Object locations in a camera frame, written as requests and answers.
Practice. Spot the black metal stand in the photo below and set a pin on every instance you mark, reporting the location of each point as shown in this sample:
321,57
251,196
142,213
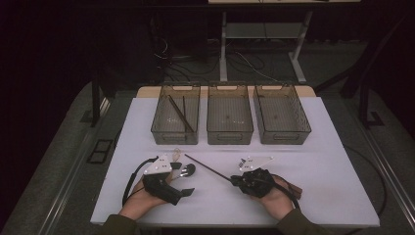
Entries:
95,98
363,104

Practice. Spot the black tripod stand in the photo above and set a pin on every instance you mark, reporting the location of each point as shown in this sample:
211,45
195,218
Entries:
350,88

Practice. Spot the white metal frame desk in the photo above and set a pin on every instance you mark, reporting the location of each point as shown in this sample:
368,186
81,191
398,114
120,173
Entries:
223,49

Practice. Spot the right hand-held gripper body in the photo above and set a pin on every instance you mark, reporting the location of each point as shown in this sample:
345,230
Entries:
259,182

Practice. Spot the person's left hand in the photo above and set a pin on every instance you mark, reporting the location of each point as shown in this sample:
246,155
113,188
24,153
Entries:
139,205

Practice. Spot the person's right hand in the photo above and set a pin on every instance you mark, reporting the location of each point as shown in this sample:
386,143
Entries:
279,204

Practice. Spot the brown chopstick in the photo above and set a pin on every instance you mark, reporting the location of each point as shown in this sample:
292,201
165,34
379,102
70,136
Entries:
180,112

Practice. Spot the metal floor rail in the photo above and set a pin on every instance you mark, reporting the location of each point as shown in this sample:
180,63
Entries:
75,169
391,173

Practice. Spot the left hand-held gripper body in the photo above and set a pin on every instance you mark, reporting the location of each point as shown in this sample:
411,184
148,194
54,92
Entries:
160,190

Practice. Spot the light wooden spoon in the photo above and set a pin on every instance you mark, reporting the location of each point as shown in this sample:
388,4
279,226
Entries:
176,156

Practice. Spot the white board mat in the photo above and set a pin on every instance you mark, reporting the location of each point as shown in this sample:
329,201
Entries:
228,209

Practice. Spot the metal spoon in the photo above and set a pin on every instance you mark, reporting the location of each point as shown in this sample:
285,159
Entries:
188,169

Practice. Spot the black floor outlet frame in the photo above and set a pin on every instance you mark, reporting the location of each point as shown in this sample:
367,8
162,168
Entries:
99,151

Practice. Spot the clear brown plastic bin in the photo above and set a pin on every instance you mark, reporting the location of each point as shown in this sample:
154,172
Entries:
280,114
229,114
163,124

